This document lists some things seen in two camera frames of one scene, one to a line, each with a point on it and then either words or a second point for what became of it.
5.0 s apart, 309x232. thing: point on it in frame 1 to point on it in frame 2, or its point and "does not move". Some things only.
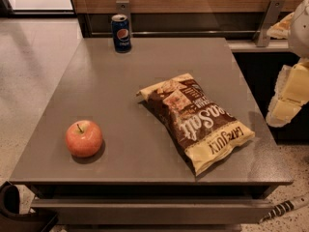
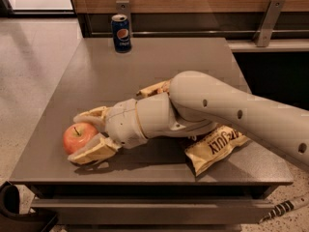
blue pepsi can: x=121 y=29 does not move
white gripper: x=300 y=33 to x=123 y=122
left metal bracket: x=123 y=7 does not move
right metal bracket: x=270 y=17 does not move
